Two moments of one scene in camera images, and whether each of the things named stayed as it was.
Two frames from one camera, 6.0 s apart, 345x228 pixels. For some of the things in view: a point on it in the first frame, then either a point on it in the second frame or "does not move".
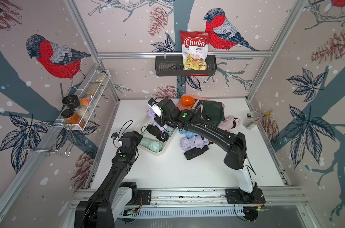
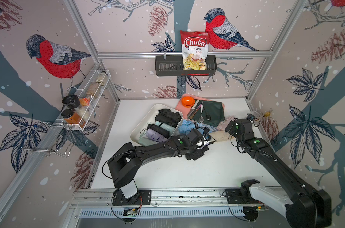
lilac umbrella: x=152 y=114 -> x=155 y=136
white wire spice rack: x=79 y=107 does not move
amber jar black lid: x=70 y=118 does not move
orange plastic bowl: x=187 y=101 does not move
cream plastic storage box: x=156 y=138 does not move
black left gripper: x=137 y=140 -> x=198 y=154
